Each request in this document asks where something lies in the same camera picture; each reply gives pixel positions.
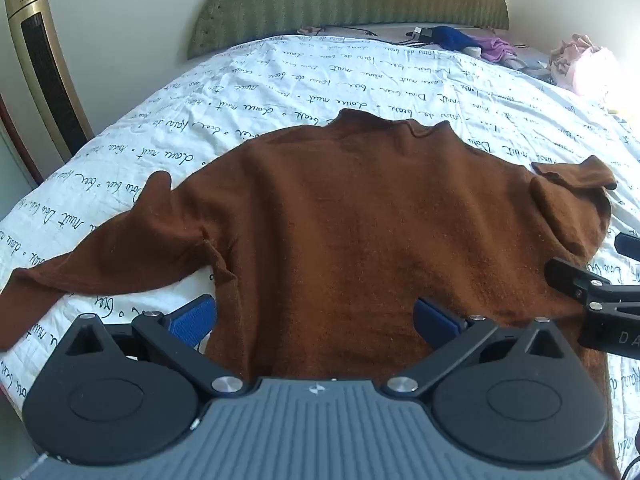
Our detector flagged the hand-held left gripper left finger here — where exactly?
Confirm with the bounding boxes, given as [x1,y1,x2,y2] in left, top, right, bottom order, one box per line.
[64,295,249,399]

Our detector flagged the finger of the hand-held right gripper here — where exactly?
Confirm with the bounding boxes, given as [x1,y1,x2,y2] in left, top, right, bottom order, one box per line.
[614,232,640,258]
[544,257,640,312]

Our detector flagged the blue cloth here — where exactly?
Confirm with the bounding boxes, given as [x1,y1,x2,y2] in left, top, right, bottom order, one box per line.
[429,25,482,52]

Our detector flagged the purple cloth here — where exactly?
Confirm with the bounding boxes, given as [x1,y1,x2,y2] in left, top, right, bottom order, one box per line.
[472,35,517,62]

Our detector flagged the brown knit sweater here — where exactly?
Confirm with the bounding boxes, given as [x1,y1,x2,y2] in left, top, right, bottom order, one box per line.
[0,108,621,480]

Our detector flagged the white script-printed bedsheet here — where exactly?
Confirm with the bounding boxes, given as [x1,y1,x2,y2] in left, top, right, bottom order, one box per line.
[0,30,640,480]

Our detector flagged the pink cloth pile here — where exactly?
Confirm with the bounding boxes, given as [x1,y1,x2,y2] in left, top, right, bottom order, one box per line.
[550,33,627,97]

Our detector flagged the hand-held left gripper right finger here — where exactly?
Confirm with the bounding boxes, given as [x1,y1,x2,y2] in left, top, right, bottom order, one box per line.
[384,297,567,400]

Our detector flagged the gold tower fan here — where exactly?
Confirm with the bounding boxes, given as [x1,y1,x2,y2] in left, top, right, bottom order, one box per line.
[2,0,96,162]

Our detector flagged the black cable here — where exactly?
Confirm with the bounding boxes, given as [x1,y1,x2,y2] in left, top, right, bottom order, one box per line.
[320,24,416,46]

